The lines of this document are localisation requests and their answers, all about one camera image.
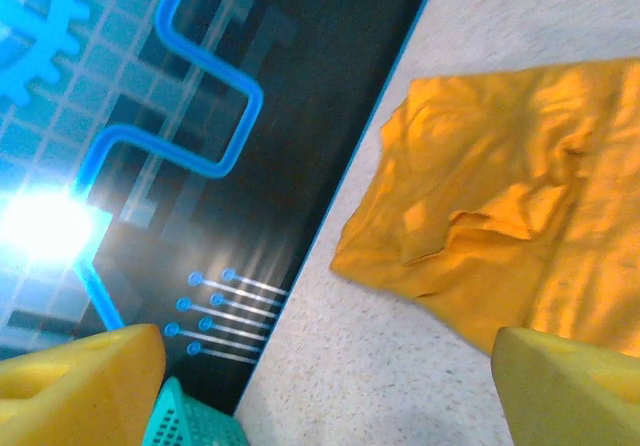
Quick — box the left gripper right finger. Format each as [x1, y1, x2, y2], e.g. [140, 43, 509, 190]
[491, 325, 640, 446]

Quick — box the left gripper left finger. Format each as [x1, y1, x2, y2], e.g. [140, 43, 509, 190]
[0, 323, 167, 446]

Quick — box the yellow t-shirt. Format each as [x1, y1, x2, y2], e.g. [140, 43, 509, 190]
[329, 58, 640, 358]

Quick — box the teal plastic mesh basket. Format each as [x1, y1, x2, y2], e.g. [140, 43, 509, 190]
[143, 375, 251, 446]

